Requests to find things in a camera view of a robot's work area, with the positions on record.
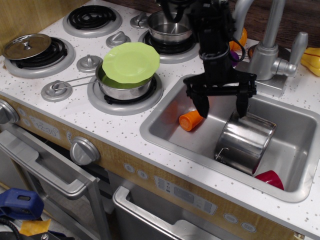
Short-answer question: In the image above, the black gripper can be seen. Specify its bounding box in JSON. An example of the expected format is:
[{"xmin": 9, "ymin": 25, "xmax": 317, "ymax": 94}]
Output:
[{"xmin": 183, "ymin": 46, "xmax": 257, "ymax": 118}]

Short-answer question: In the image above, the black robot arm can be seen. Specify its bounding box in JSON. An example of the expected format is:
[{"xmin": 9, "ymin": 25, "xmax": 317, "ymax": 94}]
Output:
[{"xmin": 157, "ymin": 0, "xmax": 257, "ymax": 118}]

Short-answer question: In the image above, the silver sink basin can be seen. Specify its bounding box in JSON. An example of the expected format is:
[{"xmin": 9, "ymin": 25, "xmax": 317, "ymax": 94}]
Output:
[{"xmin": 140, "ymin": 80, "xmax": 320, "ymax": 203}]

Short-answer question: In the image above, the small steel pot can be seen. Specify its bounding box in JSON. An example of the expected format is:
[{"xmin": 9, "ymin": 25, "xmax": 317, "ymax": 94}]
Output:
[{"xmin": 147, "ymin": 11, "xmax": 193, "ymax": 45}]

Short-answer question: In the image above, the steel pot lid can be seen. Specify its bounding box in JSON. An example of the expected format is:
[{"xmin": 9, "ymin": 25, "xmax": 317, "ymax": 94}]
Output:
[{"xmin": 2, "ymin": 33, "xmax": 52, "ymax": 60}]

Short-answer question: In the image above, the orange toy carrot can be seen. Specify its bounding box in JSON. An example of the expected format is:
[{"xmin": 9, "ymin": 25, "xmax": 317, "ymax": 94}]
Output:
[{"xmin": 178, "ymin": 110, "xmax": 203, "ymax": 132}]

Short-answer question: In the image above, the purple toy eggplant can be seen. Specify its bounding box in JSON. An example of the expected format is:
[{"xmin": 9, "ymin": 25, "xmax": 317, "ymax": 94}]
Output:
[{"xmin": 229, "ymin": 50, "xmax": 240, "ymax": 67}]

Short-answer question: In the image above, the silver toy faucet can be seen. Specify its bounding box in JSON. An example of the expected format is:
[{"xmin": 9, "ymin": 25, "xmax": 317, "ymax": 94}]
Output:
[{"xmin": 235, "ymin": 0, "xmax": 309, "ymax": 97}]

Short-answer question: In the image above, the orange toy pumpkin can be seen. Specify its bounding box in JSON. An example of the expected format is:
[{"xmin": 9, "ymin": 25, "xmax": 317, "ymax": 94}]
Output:
[{"xmin": 229, "ymin": 28, "xmax": 248, "ymax": 51}]

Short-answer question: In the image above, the back right burner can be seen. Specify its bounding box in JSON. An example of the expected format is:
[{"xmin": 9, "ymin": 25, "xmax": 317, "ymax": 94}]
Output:
[{"xmin": 138, "ymin": 31, "xmax": 200, "ymax": 64}]

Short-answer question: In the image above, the red toy cup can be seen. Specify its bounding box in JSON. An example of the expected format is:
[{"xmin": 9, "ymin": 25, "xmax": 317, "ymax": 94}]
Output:
[{"xmin": 255, "ymin": 170, "xmax": 284, "ymax": 190}]

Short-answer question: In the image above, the yellow toy pepper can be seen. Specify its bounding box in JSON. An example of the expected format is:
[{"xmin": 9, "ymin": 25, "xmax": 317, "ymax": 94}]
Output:
[{"xmin": 300, "ymin": 47, "xmax": 320, "ymax": 77}]

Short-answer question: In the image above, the green plastic plate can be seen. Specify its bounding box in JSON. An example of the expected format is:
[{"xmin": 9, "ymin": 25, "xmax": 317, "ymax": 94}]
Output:
[{"xmin": 102, "ymin": 42, "xmax": 160, "ymax": 84}]

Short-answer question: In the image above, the silver stove knob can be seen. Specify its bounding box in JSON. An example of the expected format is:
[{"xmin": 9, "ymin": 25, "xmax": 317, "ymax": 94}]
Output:
[
  {"xmin": 76, "ymin": 54, "xmax": 103, "ymax": 73},
  {"xmin": 105, "ymin": 31, "xmax": 131, "ymax": 49},
  {"xmin": 41, "ymin": 80, "xmax": 73, "ymax": 102},
  {"xmin": 130, "ymin": 12, "xmax": 149, "ymax": 29}
]

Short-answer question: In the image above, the front right burner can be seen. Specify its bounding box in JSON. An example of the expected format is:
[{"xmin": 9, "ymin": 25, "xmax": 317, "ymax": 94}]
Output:
[{"xmin": 87, "ymin": 74, "xmax": 163, "ymax": 116}]

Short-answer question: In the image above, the silver dishwasher door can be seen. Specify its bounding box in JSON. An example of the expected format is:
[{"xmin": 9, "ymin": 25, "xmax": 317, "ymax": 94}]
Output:
[{"xmin": 112, "ymin": 186, "xmax": 239, "ymax": 240}]

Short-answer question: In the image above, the silver oven dial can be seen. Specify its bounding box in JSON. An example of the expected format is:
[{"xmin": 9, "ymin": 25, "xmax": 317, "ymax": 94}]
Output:
[
  {"xmin": 69, "ymin": 136, "xmax": 101, "ymax": 166},
  {"xmin": 0, "ymin": 99, "xmax": 20, "ymax": 125}
]

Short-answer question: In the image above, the back left coil burner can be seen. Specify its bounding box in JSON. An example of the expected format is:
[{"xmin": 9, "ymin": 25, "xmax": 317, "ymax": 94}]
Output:
[{"xmin": 62, "ymin": 5, "xmax": 122, "ymax": 38}]

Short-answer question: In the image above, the coil burner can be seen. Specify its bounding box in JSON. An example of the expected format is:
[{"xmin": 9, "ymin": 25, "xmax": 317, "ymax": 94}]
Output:
[
  {"xmin": 4, "ymin": 37, "xmax": 76, "ymax": 79},
  {"xmin": 62, "ymin": 5, "xmax": 122, "ymax": 38}
]

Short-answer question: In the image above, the front left coil burner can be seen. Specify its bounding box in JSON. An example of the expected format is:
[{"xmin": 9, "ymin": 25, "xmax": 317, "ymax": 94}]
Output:
[{"xmin": 4, "ymin": 37, "xmax": 76, "ymax": 79}]

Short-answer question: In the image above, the silver oven door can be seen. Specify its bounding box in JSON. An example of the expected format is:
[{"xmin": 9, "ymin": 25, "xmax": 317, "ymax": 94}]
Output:
[{"xmin": 0, "ymin": 125, "xmax": 112, "ymax": 240}]

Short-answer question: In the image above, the silver oven dial left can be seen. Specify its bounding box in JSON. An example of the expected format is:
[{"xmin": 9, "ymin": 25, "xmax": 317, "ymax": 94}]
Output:
[{"xmin": 0, "ymin": 99, "xmax": 20, "ymax": 125}]

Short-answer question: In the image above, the blue clamp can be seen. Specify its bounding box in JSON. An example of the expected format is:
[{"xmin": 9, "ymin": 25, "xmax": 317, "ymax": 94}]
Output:
[{"xmin": 0, "ymin": 188, "xmax": 44, "ymax": 220}]

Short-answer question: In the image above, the yellow cloth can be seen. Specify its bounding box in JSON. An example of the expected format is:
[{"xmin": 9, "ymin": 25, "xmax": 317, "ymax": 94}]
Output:
[{"xmin": 19, "ymin": 219, "xmax": 51, "ymax": 237}]

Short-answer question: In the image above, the steel saucepan with handle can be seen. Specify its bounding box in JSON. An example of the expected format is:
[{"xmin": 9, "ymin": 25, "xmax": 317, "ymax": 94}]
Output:
[{"xmin": 64, "ymin": 63, "xmax": 154, "ymax": 101}]

